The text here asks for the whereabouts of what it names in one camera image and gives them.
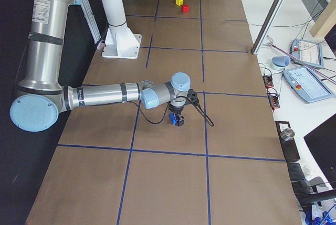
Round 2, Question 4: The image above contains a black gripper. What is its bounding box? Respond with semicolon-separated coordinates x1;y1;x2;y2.
169;104;184;127

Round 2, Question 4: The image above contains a blue block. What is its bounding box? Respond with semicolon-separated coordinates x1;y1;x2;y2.
169;112;177;125

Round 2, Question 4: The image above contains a red block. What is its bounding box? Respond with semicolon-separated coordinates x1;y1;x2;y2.
181;4;190;13

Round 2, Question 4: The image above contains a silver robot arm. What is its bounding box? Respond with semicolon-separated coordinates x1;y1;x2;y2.
10;0;191;132

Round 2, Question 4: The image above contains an orange black connector board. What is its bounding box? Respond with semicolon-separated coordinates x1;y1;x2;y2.
262;74;274;88

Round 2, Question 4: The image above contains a metal cylinder weight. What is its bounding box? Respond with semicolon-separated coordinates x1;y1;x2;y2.
280;128;295;141

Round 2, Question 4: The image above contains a yellow block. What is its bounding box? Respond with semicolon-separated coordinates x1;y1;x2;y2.
175;0;184;6

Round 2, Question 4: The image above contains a black box on table edge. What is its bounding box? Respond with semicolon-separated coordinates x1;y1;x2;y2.
275;121;300;163

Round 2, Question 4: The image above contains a near teach pendant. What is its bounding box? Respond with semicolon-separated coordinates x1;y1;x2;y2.
283;67;334;103

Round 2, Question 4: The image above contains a teach pendant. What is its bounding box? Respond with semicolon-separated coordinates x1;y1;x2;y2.
283;67;334;103
290;38;324;69

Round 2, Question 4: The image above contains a black monitor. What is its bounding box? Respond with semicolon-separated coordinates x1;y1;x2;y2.
304;115;336;189

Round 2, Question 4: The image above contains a far teach pendant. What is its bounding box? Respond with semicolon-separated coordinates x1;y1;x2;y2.
290;38;324;69

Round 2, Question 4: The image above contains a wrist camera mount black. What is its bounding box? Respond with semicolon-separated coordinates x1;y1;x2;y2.
186;89;199;105

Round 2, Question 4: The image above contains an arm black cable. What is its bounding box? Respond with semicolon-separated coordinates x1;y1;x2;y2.
123;88;215;127

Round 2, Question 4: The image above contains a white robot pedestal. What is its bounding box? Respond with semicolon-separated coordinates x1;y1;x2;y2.
101;0;142;59

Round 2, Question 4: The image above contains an aluminium frame post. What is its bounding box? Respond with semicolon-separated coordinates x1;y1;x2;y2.
251;0;284;55

